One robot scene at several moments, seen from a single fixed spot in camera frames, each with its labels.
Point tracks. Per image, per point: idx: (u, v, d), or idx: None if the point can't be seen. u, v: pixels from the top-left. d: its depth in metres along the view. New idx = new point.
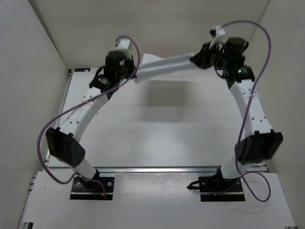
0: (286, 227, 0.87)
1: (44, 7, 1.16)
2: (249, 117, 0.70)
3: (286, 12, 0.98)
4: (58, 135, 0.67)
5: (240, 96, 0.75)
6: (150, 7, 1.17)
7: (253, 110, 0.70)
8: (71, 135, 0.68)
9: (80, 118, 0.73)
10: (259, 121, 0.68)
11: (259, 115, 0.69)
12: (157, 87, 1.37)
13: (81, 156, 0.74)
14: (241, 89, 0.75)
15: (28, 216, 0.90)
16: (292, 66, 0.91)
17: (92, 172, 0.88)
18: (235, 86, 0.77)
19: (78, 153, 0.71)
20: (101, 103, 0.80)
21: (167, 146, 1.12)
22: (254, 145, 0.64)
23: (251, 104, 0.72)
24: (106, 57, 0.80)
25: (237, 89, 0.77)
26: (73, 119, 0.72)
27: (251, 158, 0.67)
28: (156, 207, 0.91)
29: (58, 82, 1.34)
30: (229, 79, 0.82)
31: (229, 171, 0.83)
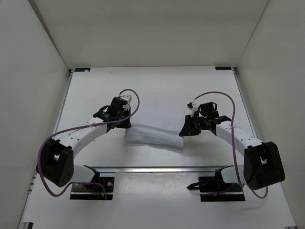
0: (286, 227, 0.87)
1: (44, 7, 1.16)
2: (239, 140, 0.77)
3: (286, 12, 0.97)
4: (58, 146, 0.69)
5: (224, 132, 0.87)
6: (150, 7, 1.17)
7: (239, 134, 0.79)
8: (70, 146, 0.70)
9: (81, 136, 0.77)
10: (248, 140, 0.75)
11: (245, 136, 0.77)
12: (157, 87, 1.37)
13: (66, 181, 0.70)
14: (224, 128, 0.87)
15: (28, 216, 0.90)
16: (293, 66, 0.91)
17: (91, 175, 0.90)
18: (218, 130, 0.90)
19: (67, 172, 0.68)
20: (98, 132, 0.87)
21: (167, 146, 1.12)
22: (256, 157, 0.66)
23: (235, 131, 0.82)
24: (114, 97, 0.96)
25: (221, 130, 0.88)
26: (75, 136, 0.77)
27: (263, 174, 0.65)
28: (156, 207, 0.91)
29: (58, 82, 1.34)
30: (213, 128, 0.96)
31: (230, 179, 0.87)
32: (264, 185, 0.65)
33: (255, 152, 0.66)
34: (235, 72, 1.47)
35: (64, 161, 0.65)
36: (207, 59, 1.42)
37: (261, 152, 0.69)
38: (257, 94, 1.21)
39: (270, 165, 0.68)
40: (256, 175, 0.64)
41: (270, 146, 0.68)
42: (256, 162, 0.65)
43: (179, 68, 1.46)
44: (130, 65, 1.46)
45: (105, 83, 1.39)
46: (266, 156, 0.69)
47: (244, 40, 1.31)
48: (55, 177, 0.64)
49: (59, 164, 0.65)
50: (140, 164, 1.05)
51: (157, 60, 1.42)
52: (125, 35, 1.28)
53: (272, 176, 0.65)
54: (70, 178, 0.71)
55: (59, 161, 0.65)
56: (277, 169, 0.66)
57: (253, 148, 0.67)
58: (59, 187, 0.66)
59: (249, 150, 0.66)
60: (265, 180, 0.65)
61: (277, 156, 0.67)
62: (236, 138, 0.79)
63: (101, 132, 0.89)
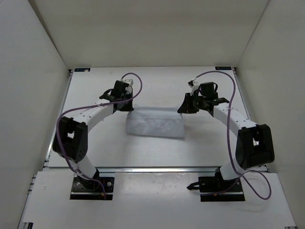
0: (286, 227, 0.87)
1: (44, 7, 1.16)
2: (234, 122, 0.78)
3: (286, 12, 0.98)
4: (72, 124, 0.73)
5: (221, 114, 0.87)
6: (150, 7, 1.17)
7: (234, 116, 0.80)
8: (85, 123, 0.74)
9: (92, 114, 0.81)
10: (243, 121, 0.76)
11: (240, 118, 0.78)
12: (157, 87, 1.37)
13: (83, 155, 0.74)
14: (221, 109, 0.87)
15: (28, 216, 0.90)
16: (293, 66, 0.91)
17: (93, 171, 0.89)
18: (216, 110, 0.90)
19: (83, 148, 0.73)
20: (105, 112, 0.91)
21: (167, 146, 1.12)
22: (248, 138, 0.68)
23: (232, 113, 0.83)
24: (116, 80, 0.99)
25: (218, 111, 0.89)
26: (86, 114, 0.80)
27: (254, 155, 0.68)
28: (156, 207, 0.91)
29: (58, 82, 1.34)
30: (210, 109, 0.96)
31: (229, 175, 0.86)
32: (252, 165, 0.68)
33: (248, 134, 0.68)
34: (235, 72, 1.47)
35: (79, 135, 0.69)
36: (207, 59, 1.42)
37: (254, 134, 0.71)
38: (257, 94, 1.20)
39: (262, 146, 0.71)
40: (247, 155, 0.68)
41: (262, 129, 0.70)
42: (247, 141, 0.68)
43: (179, 68, 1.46)
44: (130, 65, 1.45)
45: (105, 83, 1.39)
46: (258, 137, 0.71)
47: (244, 39, 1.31)
48: (72, 151, 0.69)
49: (75, 139, 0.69)
50: (140, 164, 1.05)
51: (157, 60, 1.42)
52: (125, 35, 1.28)
53: (263, 156, 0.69)
54: (86, 152, 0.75)
55: (75, 135, 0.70)
56: (267, 150, 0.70)
57: (246, 130, 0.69)
58: (76, 161, 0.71)
59: (242, 132, 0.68)
60: (254, 160, 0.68)
61: (269, 138, 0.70)
62: (231, 119, 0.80)
63: (107, 112, 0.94)
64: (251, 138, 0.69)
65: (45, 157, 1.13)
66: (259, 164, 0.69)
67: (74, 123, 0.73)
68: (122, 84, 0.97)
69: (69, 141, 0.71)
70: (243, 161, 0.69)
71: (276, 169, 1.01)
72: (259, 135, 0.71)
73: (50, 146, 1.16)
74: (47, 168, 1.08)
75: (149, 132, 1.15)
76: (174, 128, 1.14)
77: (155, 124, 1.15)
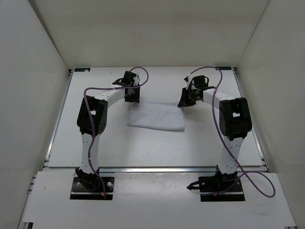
0: (286, 227, 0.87)
1: (44, 7, 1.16)
2: (217, 98, 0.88)
3: (286, 12, 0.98)
4: (94, 102, 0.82)
5: (209, 97, 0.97)
6: (150, 7, 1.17)
7: (218, 95, 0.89)
8: (106, 101, 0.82)
9: (110, 95, 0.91)
10: (225, 97, 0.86)
11: (223, 95, 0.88)
12: (157, 87, 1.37)
13: (103, 130, 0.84)
14: (208, 92, 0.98)
15: (29, 216, 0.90)
16: (293, 66, 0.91)
17: (96, 166, 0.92)
18: (205, 94, 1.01)
19: (104, 122, 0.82)
20: (117, 97, 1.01)
21: (167, 145, 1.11)
22: (227, 107, 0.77)
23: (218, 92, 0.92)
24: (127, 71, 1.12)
25: (206, 95, 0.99)
26: (105, 94, 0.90)
27: (235, 123, 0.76)
28: (155, 207, 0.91)
29: (58, 82, 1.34)
30: (200, 96, 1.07)
31: (226, 163, 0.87)
32: (233, 131, 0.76)
33: (228, 104, 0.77)
34: (235, 72, 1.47)
35: (101, 110, 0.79)
36: (207, 59, 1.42)
37: (234, 107, 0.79)
38: (257, 94, 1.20)
39: (241, 117, 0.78)
40: (227, 122, 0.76)
41: (241, 101, 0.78)
42: (228, 111, 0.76)
43: (179, 68, 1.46)
44: (130, 65, 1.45)
45: (105, 82, 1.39)
46: (238, 109, 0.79)
47: (244, 39, 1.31)
48: (96, 126, 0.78)
49: (98, 113, 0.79)
50: (140, 164, 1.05)
51: (157, 60, 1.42)
52: (125, 35, 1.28)
53: (242, 125, 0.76)
54: (105, 127, 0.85)
55: (97, 110, 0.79)
56: (245, 119, 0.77)
57: (226, 100, 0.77)
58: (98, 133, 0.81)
59: (222, 102, 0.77)
60: (234, 128, 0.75)
61: (247, 109, 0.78)
62: (216, 98, 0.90)
63: (120, 96, 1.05)
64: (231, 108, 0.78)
65: (45, 157, 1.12)
66: (240, 131, 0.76)
67: (95, 100, 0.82)
68: (130, 74, 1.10)
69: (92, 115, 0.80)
70: (225, 129, 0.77)
71: (276, 169, 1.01)
72: (238, 107, 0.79)
73: (50, 145, 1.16)
74: (47, 168, 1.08)
75: (146, 124, 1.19)
76: (177, 119, 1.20)
77: (158, 115, 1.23)
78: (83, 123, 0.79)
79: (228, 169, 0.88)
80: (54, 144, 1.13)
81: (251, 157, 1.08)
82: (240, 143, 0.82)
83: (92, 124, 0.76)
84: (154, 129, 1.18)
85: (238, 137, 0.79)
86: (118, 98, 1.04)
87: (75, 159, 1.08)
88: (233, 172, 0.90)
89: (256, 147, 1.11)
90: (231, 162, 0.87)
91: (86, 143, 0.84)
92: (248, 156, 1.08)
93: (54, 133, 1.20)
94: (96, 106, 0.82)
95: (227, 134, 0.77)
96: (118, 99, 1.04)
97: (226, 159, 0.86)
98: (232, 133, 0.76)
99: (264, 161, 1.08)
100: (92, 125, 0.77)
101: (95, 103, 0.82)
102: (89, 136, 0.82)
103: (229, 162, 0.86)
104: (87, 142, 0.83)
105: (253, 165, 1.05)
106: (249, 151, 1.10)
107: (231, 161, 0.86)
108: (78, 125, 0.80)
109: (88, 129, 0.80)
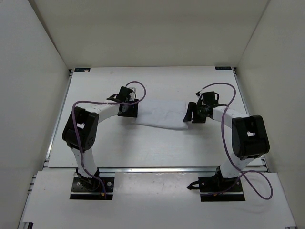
0: (286, 227, 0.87)
1: (43, 7, 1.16)
2: (229, 116, 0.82)
3: (286, 12, 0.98)
4: (83, 114, 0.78)
5: (218, 113, 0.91)
6: (150, 7, 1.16)
7: (230, 111, 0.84)
8: (96, 114, 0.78)
9: (102, 109, 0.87)
10: (237, 115, 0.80)
11: (235, 112, 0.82)
12: (157, 87, 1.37)
13: (92, 144, 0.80)
14: (218, 109, 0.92)
15: (29, 216, 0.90)
16: (293, 66, 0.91)
17: (95, 169, 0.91)
18: (215, 112, 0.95)
19: (92, 137, 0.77)
20: (110, 112, 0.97)
21: (167, 145, 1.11)
22: (240, 125, 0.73)
23: (228, 109, 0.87)
24: (122, 87, 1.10)
25: (217, 111, 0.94)
26: (97, 108, 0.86)
27: (251, 144, 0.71)
28: (155, 206, 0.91)
29: (58, 82, 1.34)
30: (210, 113, 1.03)
31: (228, 170, 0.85)
32: (247, 152, 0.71)
33: (241, 122, 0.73)
34: (235, 72, 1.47)
35: (90, 123, 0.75)
36: (207, 59, 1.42)
37: (249, 125, 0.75)
38: (257, 94, 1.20)
39: (256, 137, 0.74)
40: (242, 142, 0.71)
41: (256, 119, 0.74)
42: (242, 130, 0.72)
43: (179, 67, 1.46)
44: (130, 65, 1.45)
45: (105, 82, 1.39)
46: (253, 129, 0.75)
47: (244, 39, 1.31)
48: (82, 141, 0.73)
49: (86, 127, 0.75)
50: (140, 164, 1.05)
51: (157, 60, 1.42)
52: (125, 35, 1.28)
53: (258, 146, 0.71)
54: (94, 142, 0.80)
55: (86, 124, 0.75)
56: (261, 140, 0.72)
57: (239, 119, 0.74)
58: (85, 149, 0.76)
59: (235, 119, 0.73)
60: (249, 149, 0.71)
61: (263, 129, 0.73)
62: (227, 114, 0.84)
63: (115, 112, 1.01)
64: (245, 127, 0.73)
65: (45, 157, 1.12)
66: (255, 153, 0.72)
67: (86, 112, 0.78)
68: (127, 90, 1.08)
69: (80, 129, 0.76)
70: (238, 149, 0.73)
71: (276, 169, 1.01)
72: (253, 126, 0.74)
73: (50, 145, 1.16)
74: (47, 168, 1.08)
75: (152, 122, 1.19)
76: (180, 118, 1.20)
77: (161, 112, 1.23)
78: (68, 137, 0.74)
79: (229, 175, 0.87)
80: (54, 144, 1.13)
81: None
82: (249, 161, 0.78)
83: (78, 138, 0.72)
84: (159, 127, 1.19)
85: (250, 157, 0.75)
86: (112, 114, 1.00)
87: (74, 159, 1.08)
88: (235, 176, 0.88)
89: None
90: (235, 171, 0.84)
91: (78, 156, 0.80)
92: None
93: (54, 133, 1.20)
94: (84, 119, 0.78)
95: (240, 154, 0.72)
96: (111, 115, 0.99)
97: (228, 163, 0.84)
98: (246, 154, 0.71)
99: (264, 161, 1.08)
100: (78, 140, 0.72)
101: (85, 115, 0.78)
102: (77, 150, 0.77)
103: (233, 171, 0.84)
104: (78, 155, 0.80)
105: (254, 165, 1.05)
106: None
107: (235, 170, 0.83)
108: (64, 139, 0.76)
109: (75, 144, 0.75)
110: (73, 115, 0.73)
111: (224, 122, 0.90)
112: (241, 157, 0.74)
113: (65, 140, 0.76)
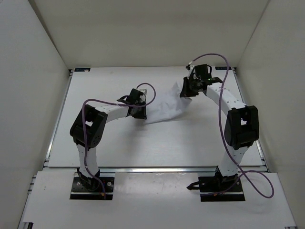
0: (286, 227, 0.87)
1: (43, 7, 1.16)
2: (225, 102, 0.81)
3: (286, 12, 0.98)
4: (93, 112, 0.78)
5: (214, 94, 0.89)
6: (150, 7, 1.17)
7: (226, 97, 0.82)
8: (106, 115, 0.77)
9: (111, 109, 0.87)
10: (233, 103, 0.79)
11: (231, 99, 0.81)
12: (157, 87, 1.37)
13: (97, 142, 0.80)
14: (214, 88, 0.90)
15: (29, 216, 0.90)
16: (293, 66, 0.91)
17: (96, 170, 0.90)
18: (208, 90, 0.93)
19: (98, 135, 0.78)
20: (119, 113, 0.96)
21: (167, 145, 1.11)
22: (236, 117, 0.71)
23: (223, 93, 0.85)
24: (132, 89, 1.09)
25: (211, 90, 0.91)
26: (106, 108, 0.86)
27: (243, 135, 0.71)
28: (155, 206, 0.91)
29: (58, 81, 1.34)
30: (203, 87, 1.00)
31: (227, 167, 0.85)
32: (239, 141, 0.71)
33: (237, 113, 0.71)
34: (235, 72, 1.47)
35: (98, 123, 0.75)
36: (207, 59, 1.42)
37: (242, 114, 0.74)
38: (257, 93, 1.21)
39: (249, 126, 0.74)
40: (234, 133, 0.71)
41: (251, 109, 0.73)
42: (237, 121, 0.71)
43: (179, 67, 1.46)
44: (130, 65, 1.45)
45: (105, 83, 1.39)
46: (246, 118, 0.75)
47: (244, 39, 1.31)
48: (88, 139, 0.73)
49: (94, 125, 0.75)
50: (140, 164, 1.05)
51: (157, 60, 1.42)
52: (125, 35, 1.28)
53: (250, 136, 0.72)
54: (100, 140, 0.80)
55: (95, 122, 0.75)
56: (253, 129, 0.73)
57: (235, 110, 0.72)
58: (91, 147, 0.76)
59: (231, 112, 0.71)
60: (240, 139, 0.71)
61: (256, 119, 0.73)
62: (223, 100, 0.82)
63: (123, 114, 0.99)
64: (240, 118, 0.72)
65: (45, 157, 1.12)
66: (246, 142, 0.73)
67: (95, 111, 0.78)
68: (137, 93, 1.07)
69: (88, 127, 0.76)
70: (231, 138, 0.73)
71: (276, 169, 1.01)
72: (248, 115, 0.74)
73: (50, 145, 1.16)
74: (47, 168, 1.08)
75: (160, 119, 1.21)
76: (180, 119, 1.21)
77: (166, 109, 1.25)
78: (76, 134, 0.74)
79: (228, 172, 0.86)
80: (55, 144, 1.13)
81: (251, 157, 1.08)
82: (244, 151, 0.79)
83: (85, 136, 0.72)
84: (159, 127, 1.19)
85: (243, 146, 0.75)
86: (120, 116, 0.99)
87: (75, 159, 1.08)
88: (234, 174, 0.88)
89: (256, 147, 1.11)
90: (233, 167, 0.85)
91: (81, 153, 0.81)
92: (248, 156, 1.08)
93: (54, 133, 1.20)
94: (93, 117, 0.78)
95: (233, 144, 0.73)
96: (119, 117, 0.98)
97: (225, 161, 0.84)
98: (238, 144, 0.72)
99: (264, 161, 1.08)
100: (86, 137, 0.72)
101: (94, 114, 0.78)
102: (82, 147, 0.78)
103: (231, 167, 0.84)
104: (83, 152, 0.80)
105: (253, 165, 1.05)
106: (249, 151, 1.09)
107: (233, 166, 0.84)
108: (71, 135, 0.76)
109: (81, 141, 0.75)
110: (83, 113, 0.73)
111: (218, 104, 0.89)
112: (233, 146, 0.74)
113: (72, 136, 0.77)
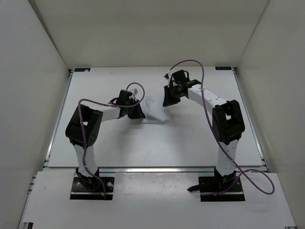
0: (286, 227, 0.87)
1: (43, 7, 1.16)
2: (208, 102, 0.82)
3: (286, 12, 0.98)
4: (87, 111, 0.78)
5: (194, 95, 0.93)
6: (149, 7, 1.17)
7: (208, 96, 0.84)
8: (102, 112, 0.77)
9: (106, 109, 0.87)
10: (215, 100, 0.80)
11: (213, 97, 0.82)
12: (157, 87, 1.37)
13: (94, 140, 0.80)
14: (194, 90, 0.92)
15: (29, 216, 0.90)
16: (293, 66, 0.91)
17: (95, 169, 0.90)
18: (190, 93, 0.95)
19: (95, 133, 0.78)
20: (111, 114, 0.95)
21: (167, 146, 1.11)
22: (221, 114, 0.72)
23: (205, 93, 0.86)
24: (121, 90, 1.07)
25: (192, 93, 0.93)
26: (101, 107, 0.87)
27: (230, 130, 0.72)
28: (155, 206, 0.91)
29: (58, 81, 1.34)
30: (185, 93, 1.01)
31: (224, 165, 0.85)
32: (228, 136, 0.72)
33: (220, 110, 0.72)
34: (235, 72, 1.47)
35: (95, 120, 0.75)
36: (207, 59, 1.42)
37: (226, 109, 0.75)
38: (257, 93, 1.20)
39: (234, 120, 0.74)
40: (221, 130, 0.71)
41: (233, 104, 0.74)
42: (222, 119, 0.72)
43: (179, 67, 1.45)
44: (130, 65, 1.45)
45: (105, 83, 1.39)
46: (229, 112, 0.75)
47: (244, 39, 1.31)
48: (86, 138, 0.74)
49: (90, 124, 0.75)
50: (140, 164, 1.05)
51: (157, 60, 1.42)
52: (124, 35, 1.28)
53: (236, 129, 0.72)
54: (96, 138, 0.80)
55: (91, 121, 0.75)
56: (238, 121, 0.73)
57: (219, 107, 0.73)
58: (88, 145, 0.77)
59: (216, 110, 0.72)
60: (228, 134, 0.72)
61: (239, 113, 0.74)
62: (206, 100, 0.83)
63: (115, 116, 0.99)
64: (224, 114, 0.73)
65: (45, 157, 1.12)
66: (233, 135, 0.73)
67: (89, 110, 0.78)
68: (126, 93, 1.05)
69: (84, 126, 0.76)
70: (220, 136, 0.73)
71: (276, 169, 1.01)
72: (230, 110, 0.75)
73: (50, 145, 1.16)
74: (47, 168, 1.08)
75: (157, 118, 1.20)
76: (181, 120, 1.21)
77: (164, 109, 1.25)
78: (74, 135, 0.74)
79: (226, 171, 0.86)
80: (54, 144, 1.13)
81: (251, 156, 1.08)
82: (236, 144, 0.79)
83: (83, 136, 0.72)
84: (159, 128, 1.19)
85: (233, 139, 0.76)
86: (111, 118, 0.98)
87: (74, 159, 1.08)
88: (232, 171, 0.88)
89: (256, 147, 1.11)
90: (229, 164, 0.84)
91: (80, 153, 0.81)
92: (248, 157, 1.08)
93: (54, 134, 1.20)
94: (88, 116, 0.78)
95: (223, 140, 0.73)
96: (111, 119, 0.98)
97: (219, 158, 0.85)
98: (227, 140, 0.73)
99: (264, 161, 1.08)
100: (84, 137, 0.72)
101: (88, 113, 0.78)
102: (80, 146, 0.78)
103: (228, 164, 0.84)
104: (81, 152, 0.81)
105: (253, 165, 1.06)
106: (249, 151, 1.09)
107: (229, 163, 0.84)
108: (67, 136, 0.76)
109: (77, 141, 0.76)
110: (80, 113, 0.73)
111: (200, 102, 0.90)
112: (224, 142, 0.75)
113: (68, 136, 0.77)
